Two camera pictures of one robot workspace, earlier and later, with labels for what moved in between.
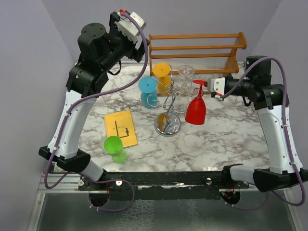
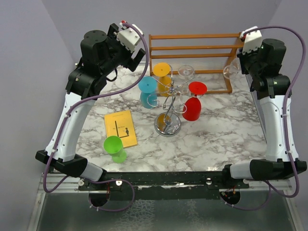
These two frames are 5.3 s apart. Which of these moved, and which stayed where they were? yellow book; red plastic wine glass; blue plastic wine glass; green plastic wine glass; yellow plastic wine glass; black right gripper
Moved: black right gripper; red plastic wine glass
Stayed: yellow plastic wine glass; blue plastic wine glass; green plastic wine glass; yellow book
